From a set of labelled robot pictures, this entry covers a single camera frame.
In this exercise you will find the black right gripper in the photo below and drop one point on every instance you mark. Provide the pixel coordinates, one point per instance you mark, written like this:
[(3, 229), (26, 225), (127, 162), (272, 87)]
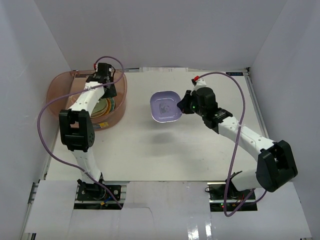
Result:
[(183, 105)]

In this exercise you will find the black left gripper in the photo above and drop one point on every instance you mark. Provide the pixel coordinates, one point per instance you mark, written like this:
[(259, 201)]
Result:
[(110, 90)]

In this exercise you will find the purple square panda plate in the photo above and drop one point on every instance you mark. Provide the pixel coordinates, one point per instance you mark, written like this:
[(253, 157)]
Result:
[(164, 107)]

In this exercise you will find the green square panda plate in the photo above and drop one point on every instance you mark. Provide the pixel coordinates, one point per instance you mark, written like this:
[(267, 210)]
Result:
[(99, 108)]

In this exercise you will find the red and teal round plate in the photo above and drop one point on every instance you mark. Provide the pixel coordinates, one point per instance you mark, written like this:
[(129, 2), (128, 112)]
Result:
[(112, 104)]

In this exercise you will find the orange woven round plate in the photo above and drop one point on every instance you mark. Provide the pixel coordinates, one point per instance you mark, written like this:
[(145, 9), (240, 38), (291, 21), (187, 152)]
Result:
[(108, 109)]

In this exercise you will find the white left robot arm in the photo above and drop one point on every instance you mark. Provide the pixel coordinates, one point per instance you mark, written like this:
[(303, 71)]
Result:
[(76, 128)]

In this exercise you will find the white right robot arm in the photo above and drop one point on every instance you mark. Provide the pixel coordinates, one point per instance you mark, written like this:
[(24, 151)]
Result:
[(275, 160)]

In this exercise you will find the pink translucent plastic bin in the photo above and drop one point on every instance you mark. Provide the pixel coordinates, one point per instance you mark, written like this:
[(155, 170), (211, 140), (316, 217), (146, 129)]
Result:
[(74, 81)]

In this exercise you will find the white paper sheet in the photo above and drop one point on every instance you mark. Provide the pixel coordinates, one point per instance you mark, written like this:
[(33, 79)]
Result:
[(163, 69)]

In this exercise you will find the blue label sticker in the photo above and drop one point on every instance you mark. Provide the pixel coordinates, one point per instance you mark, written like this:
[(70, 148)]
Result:
[(234, 74)]

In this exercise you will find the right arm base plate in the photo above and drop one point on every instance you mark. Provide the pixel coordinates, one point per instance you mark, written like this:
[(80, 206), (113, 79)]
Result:
[(216, 192)]

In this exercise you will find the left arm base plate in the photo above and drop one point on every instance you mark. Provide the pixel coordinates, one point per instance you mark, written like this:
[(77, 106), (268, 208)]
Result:
[(94, 192)]

